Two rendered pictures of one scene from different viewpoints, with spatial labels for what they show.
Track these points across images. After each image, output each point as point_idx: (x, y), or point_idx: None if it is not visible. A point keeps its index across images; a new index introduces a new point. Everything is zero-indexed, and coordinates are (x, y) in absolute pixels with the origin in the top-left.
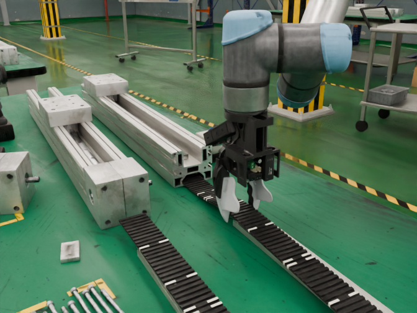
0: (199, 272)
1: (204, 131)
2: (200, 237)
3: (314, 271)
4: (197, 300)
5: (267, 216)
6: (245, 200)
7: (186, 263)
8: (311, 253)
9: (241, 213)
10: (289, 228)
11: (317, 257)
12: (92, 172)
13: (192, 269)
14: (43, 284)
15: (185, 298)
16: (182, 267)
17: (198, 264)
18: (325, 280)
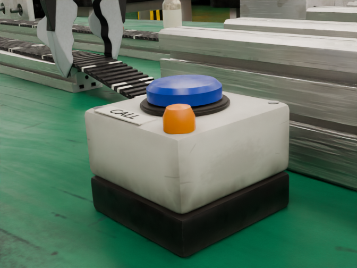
0: (138, 64)
1: (248, 107)
2: (149, 76)
3: (17, 44)
4: (128, 32)
5: (41, 98)
6: (77, 110)
7: (146, 36)
8: (8, 53)
9: (86, 55)
10: (11, 93)
11: (4, 52)
12: None
13: (138, 36)
14: None
15: (138, 31)
16: (149, 35)
17: (141, 66)
18: (10, 43)
